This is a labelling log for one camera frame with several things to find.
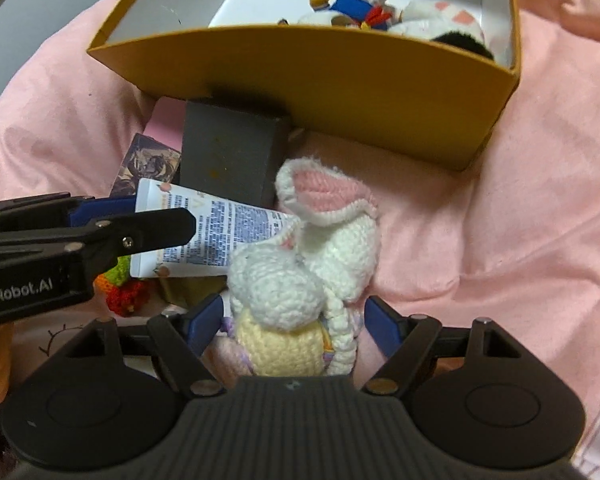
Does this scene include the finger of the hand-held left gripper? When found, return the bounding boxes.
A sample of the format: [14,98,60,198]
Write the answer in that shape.
[0,207,197,273]
[0,192,137,236]

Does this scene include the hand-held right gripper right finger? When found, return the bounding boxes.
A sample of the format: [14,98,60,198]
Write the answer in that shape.
[362,295,524,394]

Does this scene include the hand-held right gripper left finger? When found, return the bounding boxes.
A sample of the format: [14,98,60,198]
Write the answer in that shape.
[45,293,226,396]

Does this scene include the white cream tube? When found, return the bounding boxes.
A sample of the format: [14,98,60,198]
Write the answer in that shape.
[130,178,301,279]

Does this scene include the orange crochet fruit red flower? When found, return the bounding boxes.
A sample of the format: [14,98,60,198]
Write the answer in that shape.
[94,257,148,317]

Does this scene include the white crochet bunny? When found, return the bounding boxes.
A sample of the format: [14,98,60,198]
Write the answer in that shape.
[200,157,381,378]

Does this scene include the pink case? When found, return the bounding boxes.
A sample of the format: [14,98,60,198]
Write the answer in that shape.
[145,97,187,152]

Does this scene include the yellow cardboard box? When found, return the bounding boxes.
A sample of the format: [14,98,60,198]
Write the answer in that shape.
[86,0,522,172]

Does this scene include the dark printed card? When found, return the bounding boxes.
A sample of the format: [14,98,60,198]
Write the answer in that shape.
[109,133,182,198]

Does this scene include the dark grey box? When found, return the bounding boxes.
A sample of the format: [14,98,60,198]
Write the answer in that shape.
[179,100,291,208]

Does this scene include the pink blanket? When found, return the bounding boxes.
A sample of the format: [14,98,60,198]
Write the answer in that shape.
[0,0,600,480]

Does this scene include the black furry toy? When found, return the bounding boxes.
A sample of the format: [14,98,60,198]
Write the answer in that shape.
[430,31,496,62]

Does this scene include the white duck plush blue outfit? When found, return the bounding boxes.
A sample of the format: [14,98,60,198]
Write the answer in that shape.
[280,0,403,33]

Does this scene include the white plush pink checks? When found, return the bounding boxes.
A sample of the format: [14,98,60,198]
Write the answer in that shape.
[390,0,486,43]

